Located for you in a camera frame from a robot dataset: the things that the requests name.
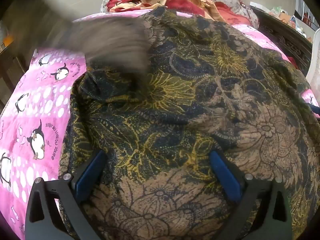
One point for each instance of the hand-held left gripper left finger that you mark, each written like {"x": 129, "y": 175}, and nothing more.
{"x": 87, "y": 180}

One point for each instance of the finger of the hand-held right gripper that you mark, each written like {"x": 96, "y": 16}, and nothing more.
{"x": 313, "y": 108}

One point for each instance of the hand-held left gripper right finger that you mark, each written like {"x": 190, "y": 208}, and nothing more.
{"x": 225, "y": 175}

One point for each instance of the brown floral print garment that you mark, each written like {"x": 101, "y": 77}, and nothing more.
{"x": 190, "y": 110}

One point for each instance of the dark carved wooden headboard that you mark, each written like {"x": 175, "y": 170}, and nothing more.
{"x": 287, "y": 40}

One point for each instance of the pink penguin print blanket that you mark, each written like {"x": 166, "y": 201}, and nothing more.
{"x": 37, "y": 120}

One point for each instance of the pile of small household goods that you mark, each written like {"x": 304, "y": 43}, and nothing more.
{"x": 291, "y": 17}

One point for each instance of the dark wooden furniture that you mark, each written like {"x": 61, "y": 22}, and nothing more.
{"x": 11, "y": 62}

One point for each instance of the red floral blanket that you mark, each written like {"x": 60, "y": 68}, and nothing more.
{"x": 180, "y": 2}

